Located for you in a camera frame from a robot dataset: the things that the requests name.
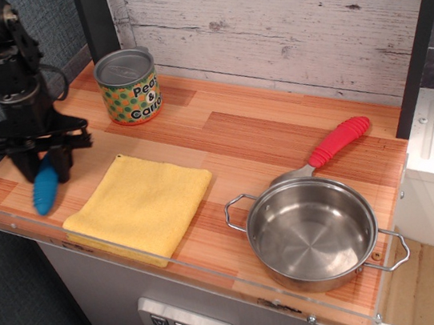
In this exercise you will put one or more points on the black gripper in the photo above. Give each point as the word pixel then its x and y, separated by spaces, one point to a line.
pixel 32 125

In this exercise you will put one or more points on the yellow folded cloth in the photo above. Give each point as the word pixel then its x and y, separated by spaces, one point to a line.
pixel 141 209

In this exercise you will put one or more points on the stainless steel pot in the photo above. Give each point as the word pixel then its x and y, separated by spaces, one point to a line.
pixel 312 234

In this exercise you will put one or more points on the grey toy fridge cabinet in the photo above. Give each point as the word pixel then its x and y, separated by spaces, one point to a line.
pixel 108 293

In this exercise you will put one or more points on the clear acrylic edge guard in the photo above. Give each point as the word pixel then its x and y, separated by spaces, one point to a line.
pixel 216 257

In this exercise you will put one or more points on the black right frame post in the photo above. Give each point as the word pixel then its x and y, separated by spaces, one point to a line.
pixel 415 70

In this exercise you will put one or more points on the blue handled metal fork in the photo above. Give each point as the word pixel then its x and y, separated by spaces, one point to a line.
pixel 45 187

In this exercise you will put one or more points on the red handled metal spoon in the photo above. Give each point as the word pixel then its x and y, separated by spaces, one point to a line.
pixel 345 133

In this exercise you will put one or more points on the black left frame post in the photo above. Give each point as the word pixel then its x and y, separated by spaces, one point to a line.
pixel 98 26

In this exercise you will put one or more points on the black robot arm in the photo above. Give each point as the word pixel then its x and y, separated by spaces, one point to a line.
pixel 20 57

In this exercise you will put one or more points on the black frame post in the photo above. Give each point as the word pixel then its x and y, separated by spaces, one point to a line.
pixel 98 26
pixel 415 70

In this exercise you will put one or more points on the peas and carrots can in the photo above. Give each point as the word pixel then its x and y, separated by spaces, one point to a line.
pixel 129 85

